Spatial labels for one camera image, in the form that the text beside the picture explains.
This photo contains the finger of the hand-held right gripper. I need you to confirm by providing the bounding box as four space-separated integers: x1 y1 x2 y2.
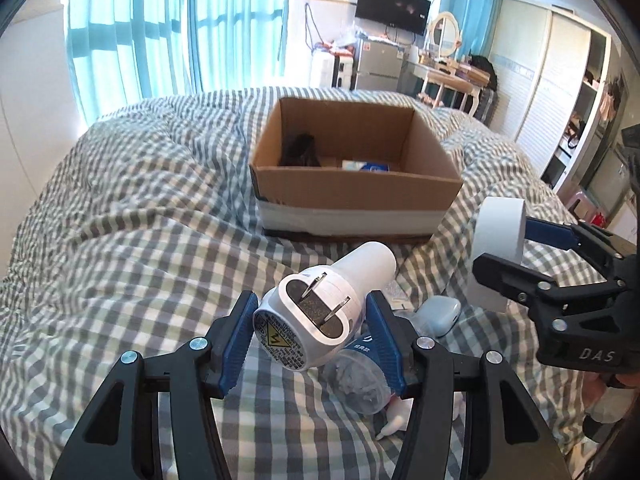
472 252 627 317
524 215 632 272

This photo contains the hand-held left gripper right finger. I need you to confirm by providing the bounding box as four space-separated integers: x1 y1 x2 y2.
365 290 572 480

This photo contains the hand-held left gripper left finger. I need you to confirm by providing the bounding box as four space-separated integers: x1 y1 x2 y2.
50 290 261 480

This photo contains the white tape roll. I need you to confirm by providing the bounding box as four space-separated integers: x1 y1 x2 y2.
467 196 527 314

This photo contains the white plug-in charger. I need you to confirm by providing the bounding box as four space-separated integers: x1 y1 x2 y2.
252 241 399 372

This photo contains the cardboard box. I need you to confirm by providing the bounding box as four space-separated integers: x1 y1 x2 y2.
249 96 465 245

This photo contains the clear plastic bottle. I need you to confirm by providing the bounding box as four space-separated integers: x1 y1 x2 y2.
320 330 402 416

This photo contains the pale blue earbuds case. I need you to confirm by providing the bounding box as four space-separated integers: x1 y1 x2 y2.
412 296 462 337

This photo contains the white sliding-door wardrobe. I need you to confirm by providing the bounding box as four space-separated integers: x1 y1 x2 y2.
514 5 627 197

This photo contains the grey checked blanket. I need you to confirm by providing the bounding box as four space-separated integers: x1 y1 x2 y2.
0 85 603 480

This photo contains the blue and white packet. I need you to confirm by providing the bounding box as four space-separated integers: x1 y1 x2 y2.
341 159 396 174

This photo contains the black bag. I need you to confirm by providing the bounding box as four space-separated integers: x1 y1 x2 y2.
470 54 499 87

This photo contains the white dressing table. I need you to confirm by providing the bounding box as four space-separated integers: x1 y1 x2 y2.
407 57 485 113

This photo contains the black item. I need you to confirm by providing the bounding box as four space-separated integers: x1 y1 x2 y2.
280 132 322 167

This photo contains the oval vanity mirror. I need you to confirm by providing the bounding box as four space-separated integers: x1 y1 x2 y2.
427 12 460 59

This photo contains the silver small fridge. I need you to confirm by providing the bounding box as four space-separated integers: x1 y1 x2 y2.
352 37 407 94

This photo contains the narrow blue curtain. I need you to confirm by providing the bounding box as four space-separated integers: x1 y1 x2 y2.
440 0 507 63

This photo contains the white floor appliance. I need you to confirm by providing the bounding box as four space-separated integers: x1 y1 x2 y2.
309 55 335 89

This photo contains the wide blue window curtain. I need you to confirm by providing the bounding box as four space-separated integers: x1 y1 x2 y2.
64 0 292 127

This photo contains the black wall television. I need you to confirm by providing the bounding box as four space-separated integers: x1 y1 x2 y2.
355 0 432 36

